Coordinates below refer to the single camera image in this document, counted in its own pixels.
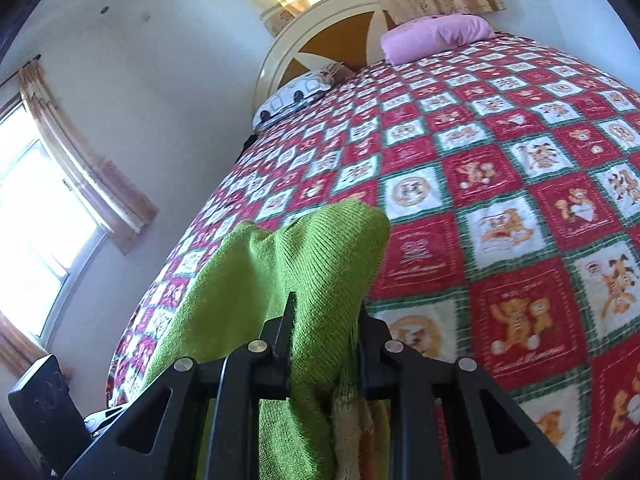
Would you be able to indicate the dark curtain rod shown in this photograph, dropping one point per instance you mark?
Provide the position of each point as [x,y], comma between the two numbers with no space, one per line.
[20,71]

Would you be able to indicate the white printed pillow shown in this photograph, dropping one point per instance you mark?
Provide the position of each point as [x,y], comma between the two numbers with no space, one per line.
[295,92]

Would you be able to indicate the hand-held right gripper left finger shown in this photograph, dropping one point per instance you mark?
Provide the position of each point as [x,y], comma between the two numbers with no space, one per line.
[277,355]

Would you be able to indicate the red checkered bear quilt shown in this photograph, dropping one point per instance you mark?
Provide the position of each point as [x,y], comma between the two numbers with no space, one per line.
[500,160]

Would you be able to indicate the pink pillow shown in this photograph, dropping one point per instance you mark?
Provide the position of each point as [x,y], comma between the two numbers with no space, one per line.
[435,35]

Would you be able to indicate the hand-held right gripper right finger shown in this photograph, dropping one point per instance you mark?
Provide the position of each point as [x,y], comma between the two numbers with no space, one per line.
[372,360]

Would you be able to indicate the green striped knit sweater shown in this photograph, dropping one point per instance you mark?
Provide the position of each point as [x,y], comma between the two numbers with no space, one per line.
[320,270]

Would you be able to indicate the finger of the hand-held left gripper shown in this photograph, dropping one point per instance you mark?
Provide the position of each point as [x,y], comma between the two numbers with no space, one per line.
[40,405]

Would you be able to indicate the side window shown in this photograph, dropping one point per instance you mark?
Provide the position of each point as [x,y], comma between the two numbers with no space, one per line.
[40,200]

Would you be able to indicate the orange side window curtain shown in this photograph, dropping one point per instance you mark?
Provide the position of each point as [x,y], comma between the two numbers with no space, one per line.
[20,345]

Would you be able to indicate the beige side window curtain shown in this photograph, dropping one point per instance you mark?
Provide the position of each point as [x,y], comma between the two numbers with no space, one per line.
[90,170]

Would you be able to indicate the cream round wooden headboard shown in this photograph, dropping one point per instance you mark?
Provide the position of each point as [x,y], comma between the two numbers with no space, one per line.
[300,35]

